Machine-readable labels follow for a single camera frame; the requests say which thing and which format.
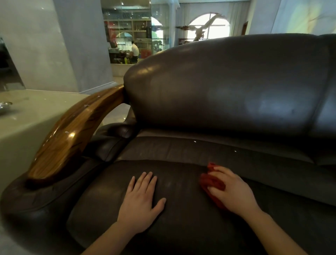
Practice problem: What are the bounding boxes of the red cleaning cloth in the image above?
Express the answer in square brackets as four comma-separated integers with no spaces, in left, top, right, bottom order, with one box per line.
[199,162,229,211]

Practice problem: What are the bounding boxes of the polished wooden sofa armrest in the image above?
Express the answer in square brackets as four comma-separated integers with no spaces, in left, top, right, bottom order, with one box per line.
[27,85,125,182]

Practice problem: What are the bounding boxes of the person's left hand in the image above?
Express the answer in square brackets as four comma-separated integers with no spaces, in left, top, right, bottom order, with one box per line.
[117,171,167,234]

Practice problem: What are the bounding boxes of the wooden display shelf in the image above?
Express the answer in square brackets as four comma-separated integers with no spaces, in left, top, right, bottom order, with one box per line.
[103,18,153,60]

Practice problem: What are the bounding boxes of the white sheer curtain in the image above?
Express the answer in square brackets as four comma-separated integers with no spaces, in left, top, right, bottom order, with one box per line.
[228,1,250,37]

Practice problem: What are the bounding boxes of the person's left forearm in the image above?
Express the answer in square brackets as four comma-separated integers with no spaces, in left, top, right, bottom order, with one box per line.
[81,222,137,255]

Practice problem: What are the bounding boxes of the person's right hand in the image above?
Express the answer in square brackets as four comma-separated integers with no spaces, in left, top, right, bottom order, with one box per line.
[206,166,262,219]

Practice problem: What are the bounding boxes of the glass partition panel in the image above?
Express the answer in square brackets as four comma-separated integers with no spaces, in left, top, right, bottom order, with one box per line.
[151,0,171,55]

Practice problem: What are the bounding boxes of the dark brown leather sofa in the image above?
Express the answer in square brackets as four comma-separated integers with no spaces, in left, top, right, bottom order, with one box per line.
[0,33,336,255]

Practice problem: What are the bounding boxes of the arched window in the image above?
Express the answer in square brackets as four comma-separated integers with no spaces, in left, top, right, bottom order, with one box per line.
[187,12,231,40]

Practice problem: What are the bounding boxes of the person's right forearm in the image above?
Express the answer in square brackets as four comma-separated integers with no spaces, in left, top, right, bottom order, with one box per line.
[243,206,309,255]

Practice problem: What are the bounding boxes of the carved wooden eagle sculpture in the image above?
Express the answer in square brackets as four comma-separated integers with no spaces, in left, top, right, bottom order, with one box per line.
[175,13,227,43]

